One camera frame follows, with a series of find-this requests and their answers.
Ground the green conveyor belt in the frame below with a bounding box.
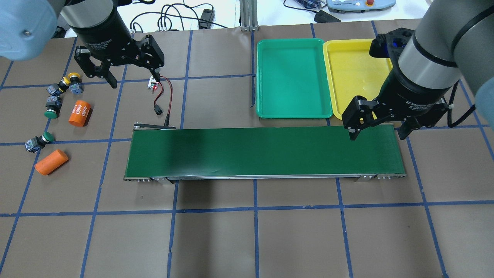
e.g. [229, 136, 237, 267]
[123, 125, 406, 181]

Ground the orange cylinder with 4680 print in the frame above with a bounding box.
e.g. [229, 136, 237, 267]
[68, 100, 91, 127]

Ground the black inline rocker switch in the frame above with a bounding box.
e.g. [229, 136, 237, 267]
[154, 104, 163, 115]

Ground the yellow plastic tray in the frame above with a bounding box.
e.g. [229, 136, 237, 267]
[323, 39, 393, 120]

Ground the aluminium frame post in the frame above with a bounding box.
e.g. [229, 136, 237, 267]
[239, 0, 259, 32]

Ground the black power adapter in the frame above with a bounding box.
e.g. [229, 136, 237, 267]
[199, 9, 215, 30]

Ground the green plastic tray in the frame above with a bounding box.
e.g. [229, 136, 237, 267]
[255, 38, 333, 119]

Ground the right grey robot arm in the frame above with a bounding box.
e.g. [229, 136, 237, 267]
[342, 0, 494, 141]

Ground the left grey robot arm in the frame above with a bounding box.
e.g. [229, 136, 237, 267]
[0, 0, 164, 88]

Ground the plain orange cylinder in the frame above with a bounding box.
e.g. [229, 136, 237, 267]
[35, 149, 69, 176]

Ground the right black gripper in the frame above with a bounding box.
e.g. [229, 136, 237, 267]
[342, 71, 450, 141]

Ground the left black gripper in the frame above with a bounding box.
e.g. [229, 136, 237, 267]
[74, 11, 164, 89]

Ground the yellow push button right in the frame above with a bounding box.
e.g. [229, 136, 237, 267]
[67, 72, 84, 95]

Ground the teach pendant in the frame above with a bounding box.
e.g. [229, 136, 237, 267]
[326, 0, 396, 14]

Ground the green push button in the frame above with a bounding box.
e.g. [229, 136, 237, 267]
[44, 95, 63, 119]
[24, 132, 54, 153]

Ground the small white controller board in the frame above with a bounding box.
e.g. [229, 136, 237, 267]
[147, 76, 159, 92]

